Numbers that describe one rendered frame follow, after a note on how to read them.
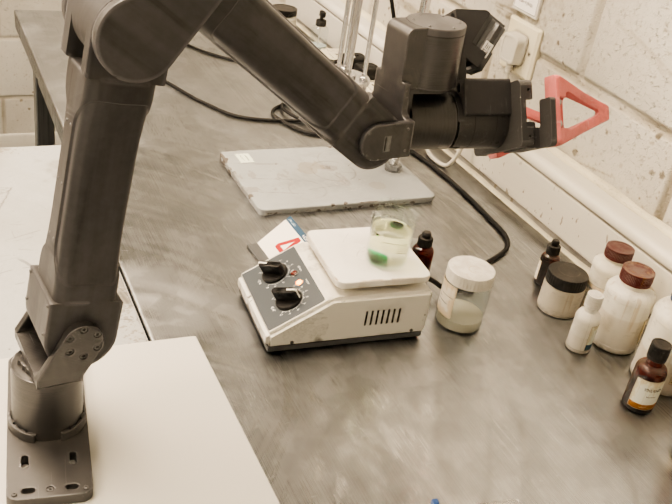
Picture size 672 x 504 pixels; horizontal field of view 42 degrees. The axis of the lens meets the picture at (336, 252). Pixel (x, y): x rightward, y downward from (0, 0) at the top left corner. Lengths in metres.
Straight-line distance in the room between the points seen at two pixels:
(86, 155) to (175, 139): 0.78
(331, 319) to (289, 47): 0.36
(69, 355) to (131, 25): 0.29
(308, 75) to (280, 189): 0.59
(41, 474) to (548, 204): 0.85
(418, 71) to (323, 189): 0.54
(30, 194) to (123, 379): 0.44
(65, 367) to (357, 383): 0.34
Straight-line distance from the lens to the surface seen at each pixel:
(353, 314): 0.99
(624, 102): 1.30
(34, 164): 1.37
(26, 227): 1.20
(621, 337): 1.13
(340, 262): 1.00
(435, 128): 0.85
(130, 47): 0.66
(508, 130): 0.88
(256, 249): 1.17
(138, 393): 0.90
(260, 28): 0.71
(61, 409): 0.82
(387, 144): 0.81
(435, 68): 0.82
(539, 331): 1.13
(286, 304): 0.99
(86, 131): 0.69
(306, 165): 1.41
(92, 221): 0.72
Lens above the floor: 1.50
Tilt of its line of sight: 30 degrees down
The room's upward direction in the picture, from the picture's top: 10 degrees clockwise
